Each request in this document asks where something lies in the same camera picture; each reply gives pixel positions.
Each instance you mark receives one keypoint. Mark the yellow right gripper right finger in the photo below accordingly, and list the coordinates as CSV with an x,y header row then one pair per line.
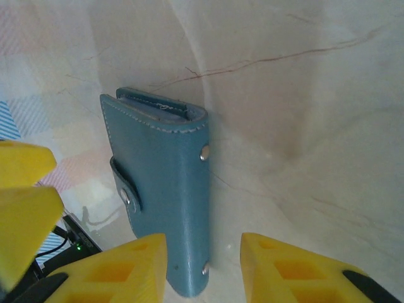
x,y
284,274

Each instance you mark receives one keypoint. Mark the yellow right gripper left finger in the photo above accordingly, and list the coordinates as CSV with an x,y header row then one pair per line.
x,y
126,271

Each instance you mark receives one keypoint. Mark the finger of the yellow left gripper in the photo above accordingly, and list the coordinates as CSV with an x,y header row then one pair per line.
x,y
25,221
22,164

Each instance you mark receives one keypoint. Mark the blue leather card holder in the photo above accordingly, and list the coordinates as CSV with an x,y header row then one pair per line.
x,y
167,176

